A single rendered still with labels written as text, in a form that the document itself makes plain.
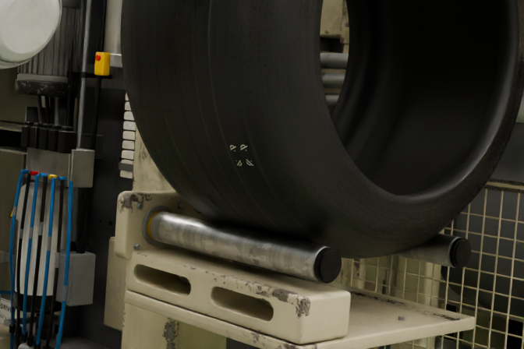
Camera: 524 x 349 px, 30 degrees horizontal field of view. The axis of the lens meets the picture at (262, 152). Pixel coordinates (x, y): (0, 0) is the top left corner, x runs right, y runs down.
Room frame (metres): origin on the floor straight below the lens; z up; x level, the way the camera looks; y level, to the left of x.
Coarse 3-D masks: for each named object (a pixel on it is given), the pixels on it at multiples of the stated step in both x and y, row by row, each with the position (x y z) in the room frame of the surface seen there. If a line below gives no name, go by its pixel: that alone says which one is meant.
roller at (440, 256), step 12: (432, 240) 1.40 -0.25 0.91; (444, 240) 1.39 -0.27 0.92; (456, 240) 1.38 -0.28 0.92; (408, 252) 1.43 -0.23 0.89; (420, 252) 1.41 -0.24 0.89; (432, 252) 1.39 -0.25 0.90; (444, 252) 1.38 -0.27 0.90; (456, 252) 1.37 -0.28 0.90; (468, 252) 1.39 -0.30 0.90; (444, 264) 1.39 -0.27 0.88; (456, 264) 1.38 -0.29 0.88
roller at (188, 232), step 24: (168, 216) 1.40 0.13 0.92; (168, 240) 1.39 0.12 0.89; (192, 240) 1.35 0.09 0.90; (216, 240) 1.31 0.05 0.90; (240, 240) 1.28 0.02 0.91; (264, 240) 1.25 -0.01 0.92; (288, 240) 1.23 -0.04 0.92; (264, 264) 1.25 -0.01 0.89; (288, 264) 1.21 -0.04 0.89; (312, 264) 1.18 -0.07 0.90; (336, 264) 1.19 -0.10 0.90
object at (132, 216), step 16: (128, 192) 1.41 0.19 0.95; (144, 192) 1.42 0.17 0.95; (160, 192) 1.44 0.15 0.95; (176, 192) 1.46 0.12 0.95; (128, 208) 1.40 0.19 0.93; (144, 208) 1.42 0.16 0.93; (160, 208) 1.43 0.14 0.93; (176, 208) 1.46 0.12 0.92; (192, 208) 1.48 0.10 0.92; (128, 224) 1.40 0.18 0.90; (144, 224) 1.41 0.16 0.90; (128, 240) 1.40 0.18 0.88; (144, 240) 1.42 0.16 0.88; (128, 256) 1.40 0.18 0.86
